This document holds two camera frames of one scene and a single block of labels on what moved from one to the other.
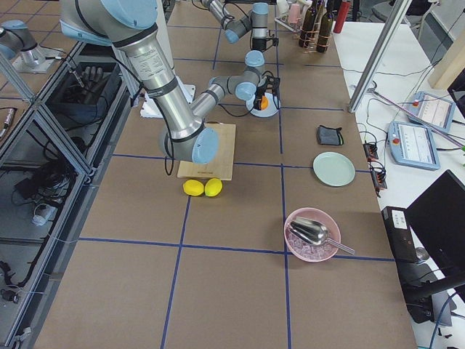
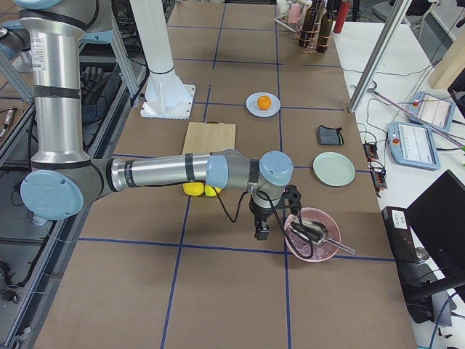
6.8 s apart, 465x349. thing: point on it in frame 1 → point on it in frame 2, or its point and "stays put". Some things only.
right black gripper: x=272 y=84 → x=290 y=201
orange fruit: x=264 y=103 stays put
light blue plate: x=271 y=110 stays put
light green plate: x=333 y=169 stays put
